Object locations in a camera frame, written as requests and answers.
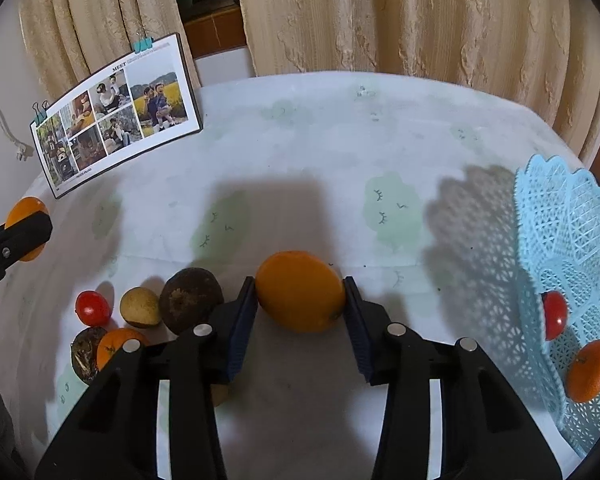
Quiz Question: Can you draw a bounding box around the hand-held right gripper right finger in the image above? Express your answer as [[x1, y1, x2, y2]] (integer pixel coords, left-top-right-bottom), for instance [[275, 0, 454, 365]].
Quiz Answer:
[[342, 276, 563, 480]]

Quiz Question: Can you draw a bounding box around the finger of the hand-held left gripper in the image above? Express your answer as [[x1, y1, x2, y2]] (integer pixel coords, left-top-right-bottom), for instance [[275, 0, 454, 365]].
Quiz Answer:
[[0, 211, 53, 311]]

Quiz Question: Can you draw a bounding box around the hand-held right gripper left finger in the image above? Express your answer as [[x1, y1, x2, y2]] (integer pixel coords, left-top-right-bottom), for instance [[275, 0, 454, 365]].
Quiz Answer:
[[34, 276, 259, 480]]

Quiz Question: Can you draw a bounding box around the small orange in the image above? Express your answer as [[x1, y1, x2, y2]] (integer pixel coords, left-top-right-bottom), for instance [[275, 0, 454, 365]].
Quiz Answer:
[[5, 197, 50, 262]]

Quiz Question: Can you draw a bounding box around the large orange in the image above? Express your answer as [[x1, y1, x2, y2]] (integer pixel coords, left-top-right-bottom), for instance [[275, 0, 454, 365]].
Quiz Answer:
[[255, 251, 347, 334]]

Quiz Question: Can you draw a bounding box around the small mandarin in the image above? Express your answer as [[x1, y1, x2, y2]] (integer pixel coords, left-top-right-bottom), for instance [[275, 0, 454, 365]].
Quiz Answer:
[[566, 339, 600, 403], [96, 328, 148, 373]]

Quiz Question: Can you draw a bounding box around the light blue lattice basket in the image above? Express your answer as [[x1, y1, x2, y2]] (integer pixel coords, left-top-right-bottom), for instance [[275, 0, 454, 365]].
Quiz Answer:
[[514, 154, 600, 461]]

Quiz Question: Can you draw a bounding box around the dark brown round fruit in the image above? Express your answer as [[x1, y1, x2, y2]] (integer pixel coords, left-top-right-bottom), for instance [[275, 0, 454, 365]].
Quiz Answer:
[[159, 268, 225, 336], [71, 326, 108, 387]]

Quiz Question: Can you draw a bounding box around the red tomato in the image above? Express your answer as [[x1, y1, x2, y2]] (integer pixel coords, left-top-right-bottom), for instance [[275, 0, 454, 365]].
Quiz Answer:
[[542, 291, 569, 341], [75, 290, 113, 327]]

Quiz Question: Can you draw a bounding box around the photo collage board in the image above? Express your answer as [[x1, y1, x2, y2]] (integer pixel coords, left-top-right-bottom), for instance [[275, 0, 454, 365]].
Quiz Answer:
[[30, 33, 203, 200]]

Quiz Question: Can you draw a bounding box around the white printed tablecloth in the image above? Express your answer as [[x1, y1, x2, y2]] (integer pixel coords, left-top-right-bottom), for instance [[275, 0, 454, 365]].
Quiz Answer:
[[0, 71, 600, 480]]

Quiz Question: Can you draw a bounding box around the beige curtain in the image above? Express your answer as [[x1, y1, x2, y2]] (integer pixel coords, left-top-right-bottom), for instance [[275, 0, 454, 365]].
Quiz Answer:
[[17, 0, 201, 106], [232, 0, 600, 161]]

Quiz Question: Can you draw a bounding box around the wooden window sill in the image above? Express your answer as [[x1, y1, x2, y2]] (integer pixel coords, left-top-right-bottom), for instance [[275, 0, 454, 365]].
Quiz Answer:
[[182, 7, 246, 56]]

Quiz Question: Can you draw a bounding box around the white cable with plug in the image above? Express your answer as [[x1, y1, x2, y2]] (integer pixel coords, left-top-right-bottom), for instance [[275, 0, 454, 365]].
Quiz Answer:
[[0, 55, 33, 162]]

